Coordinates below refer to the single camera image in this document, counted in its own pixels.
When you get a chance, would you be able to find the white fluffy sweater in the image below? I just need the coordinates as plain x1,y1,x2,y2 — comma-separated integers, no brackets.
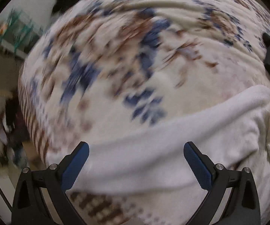
72,85,270,194

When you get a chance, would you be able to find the floral fleece bed blanket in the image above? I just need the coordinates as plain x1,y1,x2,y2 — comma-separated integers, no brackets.
18,0,270,224

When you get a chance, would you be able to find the teal wire rack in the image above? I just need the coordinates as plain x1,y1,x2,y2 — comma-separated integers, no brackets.
0,9,44,59

